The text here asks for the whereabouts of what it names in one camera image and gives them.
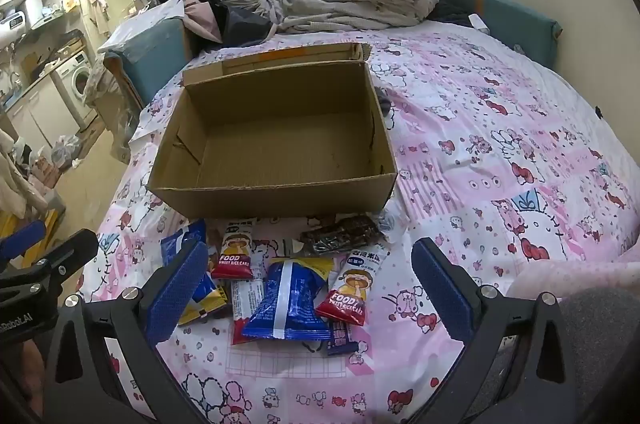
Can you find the small black plastic bag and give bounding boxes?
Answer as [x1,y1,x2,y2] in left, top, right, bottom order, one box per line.
[220,4,281,47]

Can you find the dark brown snack packet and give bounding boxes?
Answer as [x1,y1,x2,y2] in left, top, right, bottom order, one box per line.
[285,210,411,257]

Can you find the teal padded footboard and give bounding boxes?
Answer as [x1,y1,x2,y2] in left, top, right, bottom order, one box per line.
[102,16,193,104]

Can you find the white plastic sheet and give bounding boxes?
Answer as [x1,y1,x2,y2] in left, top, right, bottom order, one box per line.
[97,0,187,54]

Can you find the grey sock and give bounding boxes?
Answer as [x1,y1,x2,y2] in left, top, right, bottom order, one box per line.
[375,86,396,115]

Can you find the pink fleece cloth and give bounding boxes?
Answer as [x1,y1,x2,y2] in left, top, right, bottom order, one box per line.
[505,261,640,299]

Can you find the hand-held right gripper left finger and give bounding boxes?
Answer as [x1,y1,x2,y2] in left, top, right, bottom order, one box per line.
[42,240,217,424]

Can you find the cartoon rice cake packet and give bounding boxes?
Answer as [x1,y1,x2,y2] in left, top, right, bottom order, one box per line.
[315,244,392,325]
[210,218,258,281]

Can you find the white washing machine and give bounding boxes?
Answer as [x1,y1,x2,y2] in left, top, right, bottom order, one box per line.
[52,54,98,127]

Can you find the white paper towel roll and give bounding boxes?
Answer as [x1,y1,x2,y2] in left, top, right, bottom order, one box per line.
[24,0,46,29]

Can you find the beige cabinet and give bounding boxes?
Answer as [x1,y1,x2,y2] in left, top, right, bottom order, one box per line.
[7,76,83,149]

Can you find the white appliance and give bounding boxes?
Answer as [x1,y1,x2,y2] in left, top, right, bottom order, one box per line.
[0,11,28,37]

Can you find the person's left forearm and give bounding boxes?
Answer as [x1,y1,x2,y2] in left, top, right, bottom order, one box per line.
[10,339,51,410]

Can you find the white and red snack packet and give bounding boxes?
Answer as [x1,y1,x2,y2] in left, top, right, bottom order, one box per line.
[230,276,266,346]

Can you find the wooden rack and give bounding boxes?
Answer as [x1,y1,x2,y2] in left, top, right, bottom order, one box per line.
[0,204,66,235]

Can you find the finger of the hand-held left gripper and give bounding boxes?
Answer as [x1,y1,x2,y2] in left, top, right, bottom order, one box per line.
[0,229,99,299]
[0,220,47,265]

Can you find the clear plastic bags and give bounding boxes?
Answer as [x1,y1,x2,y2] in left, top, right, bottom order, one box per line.
[50,135,83,169]

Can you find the dark clothing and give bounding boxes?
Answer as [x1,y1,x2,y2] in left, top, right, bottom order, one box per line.
[427,0,481,27]

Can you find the person's right leg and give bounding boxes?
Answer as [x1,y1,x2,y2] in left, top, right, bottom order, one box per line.
[550,286,640,424]

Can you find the beige hanging cloth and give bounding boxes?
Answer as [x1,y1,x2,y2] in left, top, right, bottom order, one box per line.
[0,129,56,219]

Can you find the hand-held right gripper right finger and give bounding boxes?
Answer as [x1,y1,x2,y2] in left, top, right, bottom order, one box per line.
[411,238,568,424]

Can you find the blue snack packet white stripe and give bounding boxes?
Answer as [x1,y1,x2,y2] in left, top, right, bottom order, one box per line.
[241,256,335,342]
[160,219,231,327]

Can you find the brown cardboard box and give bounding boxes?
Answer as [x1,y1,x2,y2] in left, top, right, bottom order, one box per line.
[146,42,399,221]

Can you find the pink cartoon printed bed sheet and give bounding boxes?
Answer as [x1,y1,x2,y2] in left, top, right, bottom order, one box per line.
[82,24,640,424]

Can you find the teal padded headboard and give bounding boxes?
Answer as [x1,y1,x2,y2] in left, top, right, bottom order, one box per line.
[434,0,560,69]

